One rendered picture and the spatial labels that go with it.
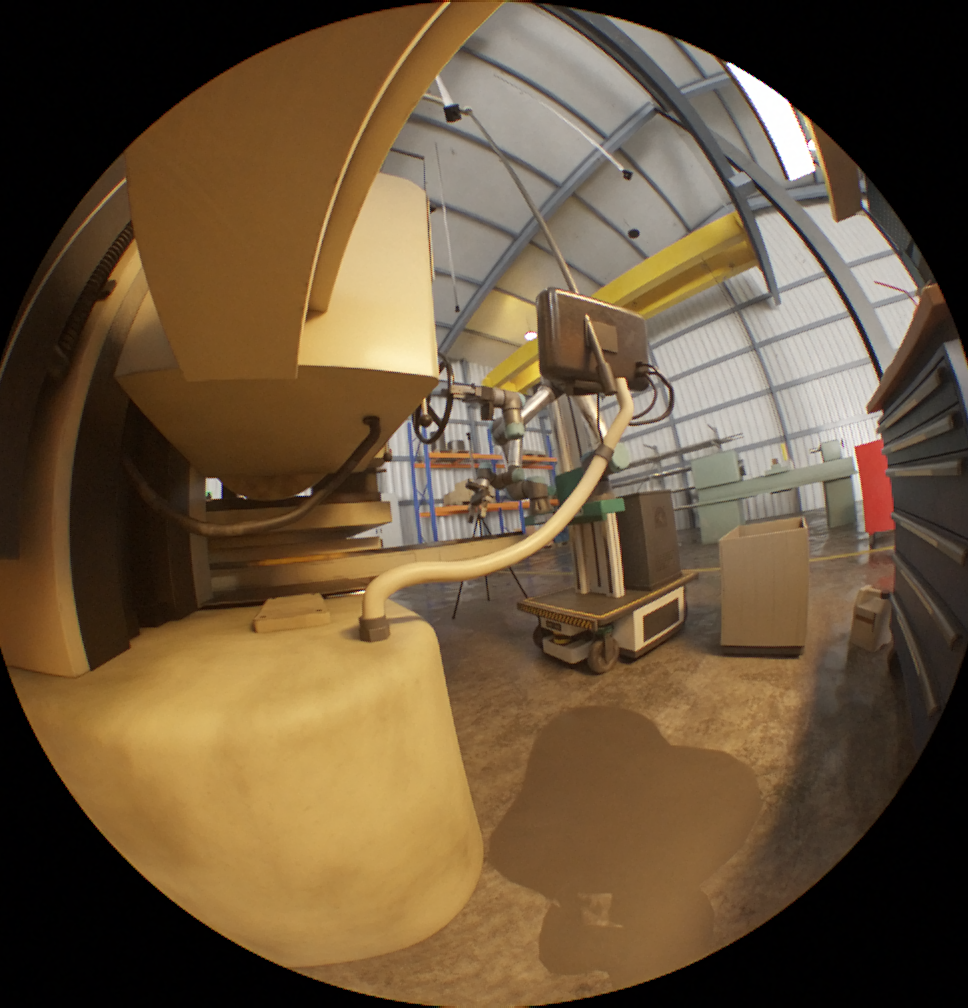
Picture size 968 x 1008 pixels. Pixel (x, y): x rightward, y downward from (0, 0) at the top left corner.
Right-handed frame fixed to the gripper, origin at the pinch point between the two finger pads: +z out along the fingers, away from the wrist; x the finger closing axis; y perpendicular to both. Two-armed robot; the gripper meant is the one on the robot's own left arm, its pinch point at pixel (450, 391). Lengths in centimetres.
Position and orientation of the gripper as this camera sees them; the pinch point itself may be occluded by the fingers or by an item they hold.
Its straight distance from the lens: 110.8
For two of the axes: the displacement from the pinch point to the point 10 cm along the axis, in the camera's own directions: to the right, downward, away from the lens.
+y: 0.5, -9.8, -1.7
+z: -8.3, 0.6, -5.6
